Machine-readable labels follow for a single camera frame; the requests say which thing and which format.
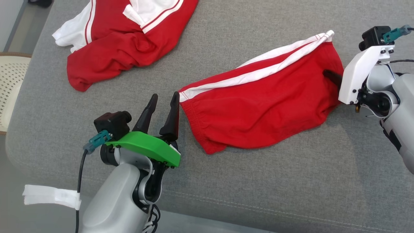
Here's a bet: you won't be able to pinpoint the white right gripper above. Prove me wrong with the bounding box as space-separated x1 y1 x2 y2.
323 45 395 105

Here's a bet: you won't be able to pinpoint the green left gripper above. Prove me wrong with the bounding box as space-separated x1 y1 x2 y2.
106 92 181 168

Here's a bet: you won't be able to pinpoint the red shorts with white stripes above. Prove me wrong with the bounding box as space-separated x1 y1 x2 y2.
179 30 345 155

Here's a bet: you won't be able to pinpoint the red and white basketball jersey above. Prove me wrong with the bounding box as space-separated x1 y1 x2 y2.
52 0 200 93

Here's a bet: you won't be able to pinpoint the white tape strip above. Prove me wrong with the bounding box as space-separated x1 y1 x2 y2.
22 184 82 210

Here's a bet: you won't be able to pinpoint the cream perforated laundry basket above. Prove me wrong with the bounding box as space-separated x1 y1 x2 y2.
0 52 32 136

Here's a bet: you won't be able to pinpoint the small black object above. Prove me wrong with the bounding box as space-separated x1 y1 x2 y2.
28 0 54 9

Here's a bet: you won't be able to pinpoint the teal left cable connector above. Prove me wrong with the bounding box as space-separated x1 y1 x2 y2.
83 130 113 154

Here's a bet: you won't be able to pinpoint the teal cable connector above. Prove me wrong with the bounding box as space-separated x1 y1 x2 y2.
382 25 412 44
83 130 113 154

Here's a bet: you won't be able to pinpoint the teal right cable connector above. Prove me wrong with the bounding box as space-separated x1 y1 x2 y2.
382 25 412 44

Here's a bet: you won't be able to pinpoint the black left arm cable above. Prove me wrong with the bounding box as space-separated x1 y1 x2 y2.
75 150 90 233

